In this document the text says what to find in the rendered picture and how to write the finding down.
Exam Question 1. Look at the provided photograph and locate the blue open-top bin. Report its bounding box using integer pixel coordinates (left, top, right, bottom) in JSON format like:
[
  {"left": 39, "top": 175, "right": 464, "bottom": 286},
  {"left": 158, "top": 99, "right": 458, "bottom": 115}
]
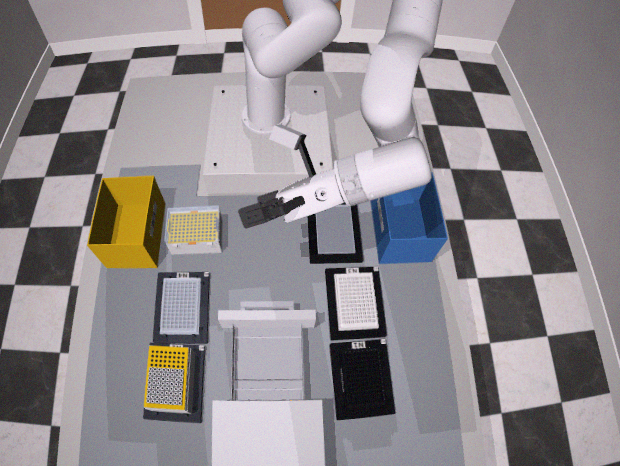
[{"left": 371, "top": 172, "right": 448, "bottom": 264}]

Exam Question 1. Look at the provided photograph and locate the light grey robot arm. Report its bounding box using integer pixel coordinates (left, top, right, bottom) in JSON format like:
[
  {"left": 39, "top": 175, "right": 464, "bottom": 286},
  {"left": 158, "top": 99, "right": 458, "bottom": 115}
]
[{"left": 242, "top": 0, "right": 443, "bottom": 206}]

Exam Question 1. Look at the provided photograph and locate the yellow open-top box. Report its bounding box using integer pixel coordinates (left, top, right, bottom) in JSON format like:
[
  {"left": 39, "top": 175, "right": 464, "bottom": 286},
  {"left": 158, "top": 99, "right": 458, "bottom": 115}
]
[{"left": 87, "top": 176, "right": 166, "bottom": 268}]

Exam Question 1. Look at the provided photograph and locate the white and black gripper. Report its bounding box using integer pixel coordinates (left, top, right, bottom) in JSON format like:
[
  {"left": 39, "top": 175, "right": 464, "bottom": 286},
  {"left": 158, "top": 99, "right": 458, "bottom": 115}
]
[{"left": 238, "top": 160, "right": 352, "bottom": 229}]

